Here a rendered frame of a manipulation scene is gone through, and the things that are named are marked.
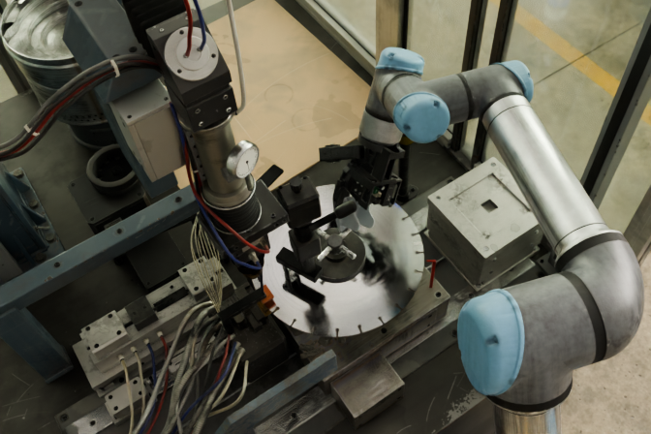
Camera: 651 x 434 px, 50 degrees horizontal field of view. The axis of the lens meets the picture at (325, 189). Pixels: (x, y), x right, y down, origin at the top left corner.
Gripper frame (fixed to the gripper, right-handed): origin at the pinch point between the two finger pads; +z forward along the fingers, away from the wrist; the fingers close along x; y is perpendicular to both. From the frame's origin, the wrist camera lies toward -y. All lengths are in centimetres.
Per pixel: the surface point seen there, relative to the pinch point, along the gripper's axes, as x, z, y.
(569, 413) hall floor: 92, 68, 24
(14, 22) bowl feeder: -34, -10, -80
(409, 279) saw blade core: 6.1, 4.0, 13.8
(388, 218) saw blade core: 10.2, -1.2, 1.7
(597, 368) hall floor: 107, 59, 20
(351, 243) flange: 1.3, 2.8, 1.9
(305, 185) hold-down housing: -20.8, -17.1, 9.1
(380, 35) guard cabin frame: 38, -23, -41
